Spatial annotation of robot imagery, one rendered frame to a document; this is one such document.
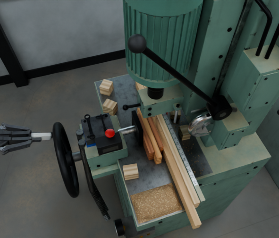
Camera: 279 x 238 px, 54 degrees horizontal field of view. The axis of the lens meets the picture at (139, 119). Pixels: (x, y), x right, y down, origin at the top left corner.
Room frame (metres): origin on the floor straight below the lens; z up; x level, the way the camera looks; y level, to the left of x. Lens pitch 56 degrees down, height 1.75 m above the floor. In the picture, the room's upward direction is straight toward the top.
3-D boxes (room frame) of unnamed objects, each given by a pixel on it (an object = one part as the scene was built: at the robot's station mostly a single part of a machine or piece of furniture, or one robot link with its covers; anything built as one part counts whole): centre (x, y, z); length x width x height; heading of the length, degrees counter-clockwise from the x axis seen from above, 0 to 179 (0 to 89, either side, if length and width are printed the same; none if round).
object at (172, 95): (0.56, -0.07, 1.03); 0.14 x 0.07 x 0.09; 107
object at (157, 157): (0.50, -0.03, 0.92); 0.21 x 0.02 x 0.05; 17
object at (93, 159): (0.47, 0.12, 0.91); 0.15 x 0.14 x 0.09; 17
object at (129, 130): (0.50, 0.03, 0.95); 0.09 x 0.07 x 0.09; 17
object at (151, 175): (0.50, 0.04, 0.87); 0.61 x 0.30 x 0.06; 17
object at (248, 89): (0.48, -0.30, 1.23); 0.09 x 0.08 x 0.15; 107
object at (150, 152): (0.49, -0.02, 0.93); 0.16 x 0.02 x 0.05; 17
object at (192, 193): (0.53, -0.08, 0.92); 0.60 x 0.02 x 0.05; 17
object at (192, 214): (0.46, -0.08, 0.92); 0.58 x 0.02 x 0.04; 17
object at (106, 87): (0.71, 0.13, 0.92); 0.04 x 0.04 x 0.04; 70
